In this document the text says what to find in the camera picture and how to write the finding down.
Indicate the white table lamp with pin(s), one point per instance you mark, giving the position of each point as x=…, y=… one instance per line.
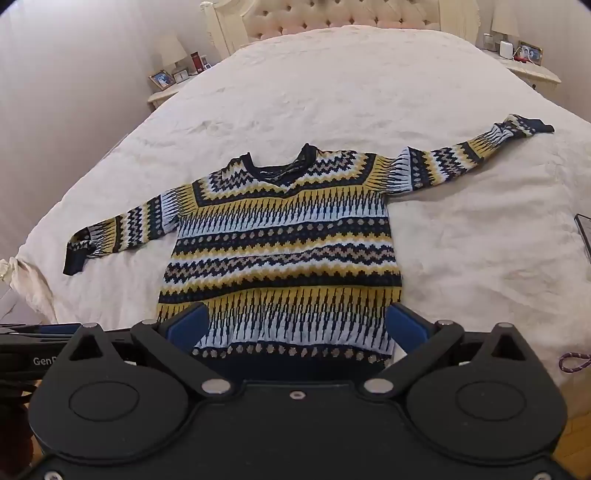
x=505, y=16
x=170, y=48

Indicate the small alarm clock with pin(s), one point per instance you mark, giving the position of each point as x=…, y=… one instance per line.
x=182, y=75

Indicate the cream nightstand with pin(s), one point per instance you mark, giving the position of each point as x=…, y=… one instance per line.
x=166, y=94
x=531, y=74

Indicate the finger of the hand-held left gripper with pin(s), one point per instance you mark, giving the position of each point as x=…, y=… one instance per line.
x=55, y=329

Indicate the red box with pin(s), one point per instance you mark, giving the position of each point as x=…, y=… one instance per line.
x=197, y=62

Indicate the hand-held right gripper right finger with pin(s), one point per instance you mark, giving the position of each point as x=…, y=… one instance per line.
x=406, y=327

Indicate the cream bedspread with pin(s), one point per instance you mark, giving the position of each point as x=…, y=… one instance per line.
x=323, y=92

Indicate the framed photo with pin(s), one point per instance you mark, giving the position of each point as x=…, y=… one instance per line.
x=531, y=51
x=161, y=79

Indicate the yellow navy patterned knit sweater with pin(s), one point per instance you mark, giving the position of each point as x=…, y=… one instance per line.
x=286, y=258

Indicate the white square device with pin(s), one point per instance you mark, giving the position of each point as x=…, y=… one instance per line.
x=506, y=50

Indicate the cream tufted headboard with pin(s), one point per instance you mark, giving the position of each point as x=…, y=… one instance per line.
x=346, y=14

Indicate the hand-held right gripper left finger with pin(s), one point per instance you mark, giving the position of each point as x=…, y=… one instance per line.
x=189, y=325

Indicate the clear plastic panel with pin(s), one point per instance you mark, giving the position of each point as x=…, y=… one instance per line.
x=586, y=235

